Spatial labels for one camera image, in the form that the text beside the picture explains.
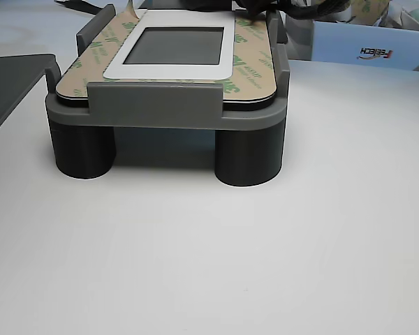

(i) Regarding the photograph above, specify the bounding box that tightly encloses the discarded tan 3M film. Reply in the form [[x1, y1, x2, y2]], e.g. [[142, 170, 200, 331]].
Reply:
[[348, 0, 389, 18]]

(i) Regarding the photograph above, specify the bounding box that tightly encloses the dark grey flat tray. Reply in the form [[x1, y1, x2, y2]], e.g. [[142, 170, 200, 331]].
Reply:
[[0, 53, 59, 144]]

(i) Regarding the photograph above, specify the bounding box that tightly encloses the device panel with adhesive liner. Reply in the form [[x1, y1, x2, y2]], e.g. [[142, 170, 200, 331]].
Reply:
[[55, 0, 277, 104]]

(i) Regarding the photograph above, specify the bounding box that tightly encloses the grey device holder fixture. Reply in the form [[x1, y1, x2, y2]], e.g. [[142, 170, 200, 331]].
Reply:
[[44, 3, 291, 131]]

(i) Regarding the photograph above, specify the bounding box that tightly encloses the white Feetech cardboard box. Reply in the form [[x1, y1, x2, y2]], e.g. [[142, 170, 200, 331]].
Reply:
[[285, 13, 419, 74]]

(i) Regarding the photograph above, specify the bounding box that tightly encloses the black flat strap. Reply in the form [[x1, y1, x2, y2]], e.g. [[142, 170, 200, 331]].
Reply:
[[54, 0, 105, 17]]

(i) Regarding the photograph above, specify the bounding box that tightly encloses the black braided machine cable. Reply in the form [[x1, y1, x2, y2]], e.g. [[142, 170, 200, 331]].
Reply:
[[285, 0, 389, 22]]

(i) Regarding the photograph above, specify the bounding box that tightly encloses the white-framed screen device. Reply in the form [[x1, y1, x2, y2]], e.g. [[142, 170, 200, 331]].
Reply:
[[55, 9, 277, 112]]

